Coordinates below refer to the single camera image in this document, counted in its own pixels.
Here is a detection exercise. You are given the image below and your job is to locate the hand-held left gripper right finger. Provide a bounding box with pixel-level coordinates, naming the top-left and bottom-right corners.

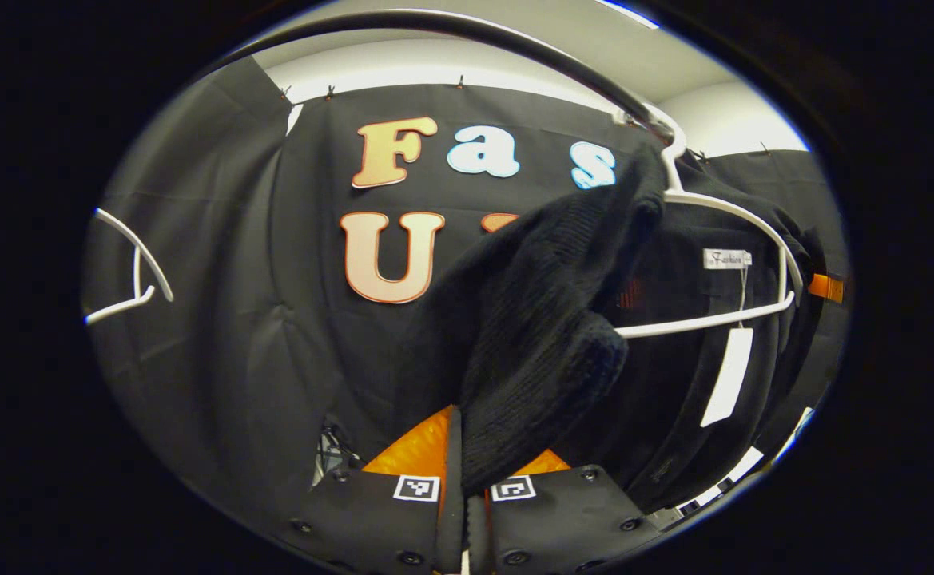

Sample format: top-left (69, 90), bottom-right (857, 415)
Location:
top-left (467, 447), bottom-right (661, 575)

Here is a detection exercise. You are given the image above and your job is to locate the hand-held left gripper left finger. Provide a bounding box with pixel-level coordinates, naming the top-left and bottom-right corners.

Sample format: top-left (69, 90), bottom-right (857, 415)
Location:
top-left (287, 405), bottom-right (469, 575)

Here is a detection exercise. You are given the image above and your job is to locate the black knit cardigan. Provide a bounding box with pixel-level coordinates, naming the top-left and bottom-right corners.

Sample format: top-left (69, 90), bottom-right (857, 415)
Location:
top-left (399, 144), bottom-right (831, 516)

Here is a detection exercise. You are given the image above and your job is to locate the white plastic clothes hanger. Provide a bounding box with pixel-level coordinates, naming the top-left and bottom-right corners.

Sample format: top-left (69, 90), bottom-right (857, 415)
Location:
top-left (83, 208), bottom-right (176, 326)
top-left (614, 104), bottom-right (805, 340)

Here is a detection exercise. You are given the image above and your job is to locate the black metal clothes rack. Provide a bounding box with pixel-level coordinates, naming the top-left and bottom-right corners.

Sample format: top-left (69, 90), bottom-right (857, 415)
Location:
top-left (195, 8), bottom-right (679, 149)

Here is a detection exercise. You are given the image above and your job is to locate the black tripod stand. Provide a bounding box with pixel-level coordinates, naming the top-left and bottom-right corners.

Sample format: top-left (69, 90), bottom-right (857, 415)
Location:
top-left (315, 423), bottom-right (364, 484)

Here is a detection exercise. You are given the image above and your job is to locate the white flat board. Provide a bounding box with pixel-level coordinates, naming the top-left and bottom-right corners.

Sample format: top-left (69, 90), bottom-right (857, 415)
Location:
top-left (674, 447), bottom-right (765, 518)

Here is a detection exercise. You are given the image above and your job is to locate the black backdrop cloth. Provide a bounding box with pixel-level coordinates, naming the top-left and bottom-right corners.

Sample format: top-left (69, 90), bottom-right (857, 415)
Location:
top-left (83, 56), bottom-right (847, 512)

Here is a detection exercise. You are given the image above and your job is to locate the row of small black clips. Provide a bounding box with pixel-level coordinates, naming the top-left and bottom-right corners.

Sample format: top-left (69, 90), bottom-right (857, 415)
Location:
top-left (279, 76), bottom-right (771, 161)

